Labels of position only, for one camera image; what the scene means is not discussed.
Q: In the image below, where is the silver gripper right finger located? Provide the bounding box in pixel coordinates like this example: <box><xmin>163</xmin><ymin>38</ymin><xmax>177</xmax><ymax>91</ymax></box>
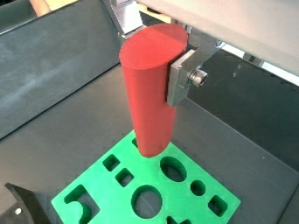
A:
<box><xmin>167</xmin><ymin>27</ymin><xmax>224</xmax><ymax>107</ymax></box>

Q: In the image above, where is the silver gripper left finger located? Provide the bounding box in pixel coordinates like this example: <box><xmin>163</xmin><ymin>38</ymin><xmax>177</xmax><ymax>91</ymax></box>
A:
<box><xmin>103</xmin><ymin>0</ymin><xmax>145</xmax><ymax>44</ymax></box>

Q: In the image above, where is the red oval cylinder peg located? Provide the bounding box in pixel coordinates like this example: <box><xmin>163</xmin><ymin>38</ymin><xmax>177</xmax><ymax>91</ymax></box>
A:
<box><xmin>119</xmin><ymin>24</ymin><xmax>188</xmax><ymax>158</ymax></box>

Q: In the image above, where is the green shape-sorter board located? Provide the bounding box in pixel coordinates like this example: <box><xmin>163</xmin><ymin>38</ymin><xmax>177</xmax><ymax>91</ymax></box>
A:
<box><xmin>51</xmin><ymin>133</ymin><xmax>240</xmax><ymax>224</ymax></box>

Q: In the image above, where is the black curved bracket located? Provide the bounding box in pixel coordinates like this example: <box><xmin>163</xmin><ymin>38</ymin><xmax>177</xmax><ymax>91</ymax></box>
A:
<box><xmin>0</xmin><ymin>183</ymin><xmax>52</xmax><ymax>224</ymax></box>

